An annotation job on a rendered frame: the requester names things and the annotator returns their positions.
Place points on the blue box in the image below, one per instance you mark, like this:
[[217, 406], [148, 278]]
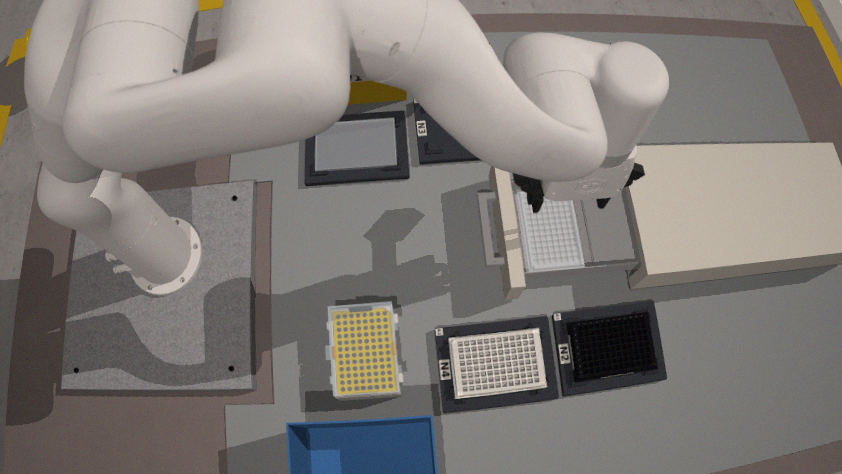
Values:
[[391, 446]]

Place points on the yellow bin with label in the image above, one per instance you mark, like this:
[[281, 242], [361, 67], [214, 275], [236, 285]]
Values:
[[367, 91]]

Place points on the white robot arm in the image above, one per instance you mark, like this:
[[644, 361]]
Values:
[[281, 75]]

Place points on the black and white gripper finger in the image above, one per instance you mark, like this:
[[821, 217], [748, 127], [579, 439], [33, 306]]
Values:
[[636, 173], [532, 187]]

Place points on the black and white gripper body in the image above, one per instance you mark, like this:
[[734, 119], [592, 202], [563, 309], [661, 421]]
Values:
[[602, 183]]

